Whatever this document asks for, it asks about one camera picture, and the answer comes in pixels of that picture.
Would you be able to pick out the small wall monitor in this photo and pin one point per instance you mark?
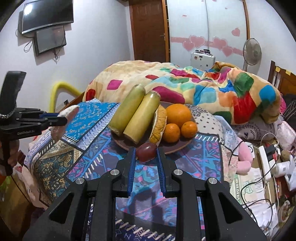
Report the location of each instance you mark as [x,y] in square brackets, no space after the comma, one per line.
[49,39]

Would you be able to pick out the small mandarin orange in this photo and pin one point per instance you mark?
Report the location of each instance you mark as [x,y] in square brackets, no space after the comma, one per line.
[171,133]
[189,129]

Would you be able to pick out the colourful patchwork fleece blanket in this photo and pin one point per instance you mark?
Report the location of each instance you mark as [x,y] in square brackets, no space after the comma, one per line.
[224,90]

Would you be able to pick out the white standing fan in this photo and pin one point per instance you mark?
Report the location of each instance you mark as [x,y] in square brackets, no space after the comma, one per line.
[252,53]

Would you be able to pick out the pink plush toy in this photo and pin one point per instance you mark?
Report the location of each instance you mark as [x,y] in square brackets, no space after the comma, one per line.
[245,159]

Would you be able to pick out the person's left hand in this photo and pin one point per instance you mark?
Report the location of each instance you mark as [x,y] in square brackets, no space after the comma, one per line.
[15,153]

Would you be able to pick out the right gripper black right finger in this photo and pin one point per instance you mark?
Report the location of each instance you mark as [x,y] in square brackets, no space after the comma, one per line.
[205,208]

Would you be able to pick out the brown wooden door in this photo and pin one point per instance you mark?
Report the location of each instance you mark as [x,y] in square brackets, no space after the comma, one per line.
[149,30]

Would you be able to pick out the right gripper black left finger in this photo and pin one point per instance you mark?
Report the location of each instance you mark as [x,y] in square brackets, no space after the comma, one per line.
[67,217]

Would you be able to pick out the dark red plum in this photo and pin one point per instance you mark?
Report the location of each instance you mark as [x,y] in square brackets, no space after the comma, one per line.
[146,152]

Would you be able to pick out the white frosted wardrobe door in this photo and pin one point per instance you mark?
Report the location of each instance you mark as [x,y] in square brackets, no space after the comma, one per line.
[219,26]

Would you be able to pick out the dark purple round plate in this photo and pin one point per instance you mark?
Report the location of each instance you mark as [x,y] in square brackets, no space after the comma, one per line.
[124,143]

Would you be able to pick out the black wall television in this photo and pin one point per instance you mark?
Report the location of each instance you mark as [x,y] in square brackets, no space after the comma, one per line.
[41,14]

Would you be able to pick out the yellow foam tube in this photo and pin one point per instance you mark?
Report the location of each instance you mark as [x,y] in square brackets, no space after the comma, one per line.
[58,88]

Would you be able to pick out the wooden bed headboard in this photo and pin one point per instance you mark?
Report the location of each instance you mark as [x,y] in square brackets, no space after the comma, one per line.
[282,79]

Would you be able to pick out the large orange on plate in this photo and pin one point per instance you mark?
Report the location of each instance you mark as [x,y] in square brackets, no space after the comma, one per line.
[178,114]

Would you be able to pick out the white power strip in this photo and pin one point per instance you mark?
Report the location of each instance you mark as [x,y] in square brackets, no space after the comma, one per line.
[265,164]

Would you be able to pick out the white appliance box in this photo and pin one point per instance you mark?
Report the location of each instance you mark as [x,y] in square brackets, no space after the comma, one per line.
[202,59]

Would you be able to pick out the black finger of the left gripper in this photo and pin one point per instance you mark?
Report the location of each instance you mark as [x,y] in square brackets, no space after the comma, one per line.
[38,125]
[35,113]

